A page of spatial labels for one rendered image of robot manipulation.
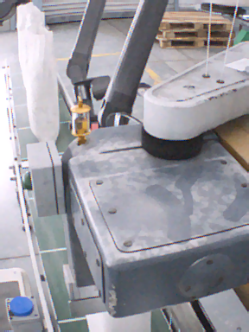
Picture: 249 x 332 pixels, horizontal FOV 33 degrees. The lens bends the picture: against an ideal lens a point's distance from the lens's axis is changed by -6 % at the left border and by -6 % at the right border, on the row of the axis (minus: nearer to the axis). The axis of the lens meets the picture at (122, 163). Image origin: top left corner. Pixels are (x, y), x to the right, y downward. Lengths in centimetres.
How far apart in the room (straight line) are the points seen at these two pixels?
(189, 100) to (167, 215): 17
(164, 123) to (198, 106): 5
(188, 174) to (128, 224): 13
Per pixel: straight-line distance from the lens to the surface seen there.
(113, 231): 47
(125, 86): 89
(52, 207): 65
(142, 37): 90
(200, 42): 643
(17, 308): 104
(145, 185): 55
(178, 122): 58
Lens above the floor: 164
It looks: 31 degrees down
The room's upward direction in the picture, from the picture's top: straight up
